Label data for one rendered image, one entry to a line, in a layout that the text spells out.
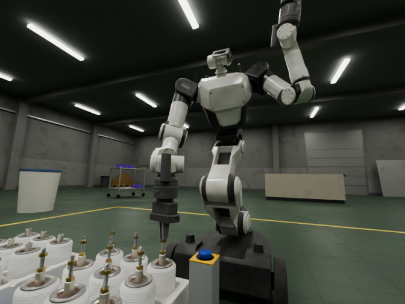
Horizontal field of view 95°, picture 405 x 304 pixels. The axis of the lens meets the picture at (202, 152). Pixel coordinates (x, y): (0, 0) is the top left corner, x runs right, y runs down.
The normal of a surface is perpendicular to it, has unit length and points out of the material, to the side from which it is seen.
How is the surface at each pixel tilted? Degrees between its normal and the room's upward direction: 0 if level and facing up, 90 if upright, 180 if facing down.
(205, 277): 90
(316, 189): 90
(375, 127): 90
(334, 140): 90
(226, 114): 122
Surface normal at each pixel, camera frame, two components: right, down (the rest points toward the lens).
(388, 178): -0.34, -0.29
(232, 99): 0.09, 0.41
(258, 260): -0.23, -0.80
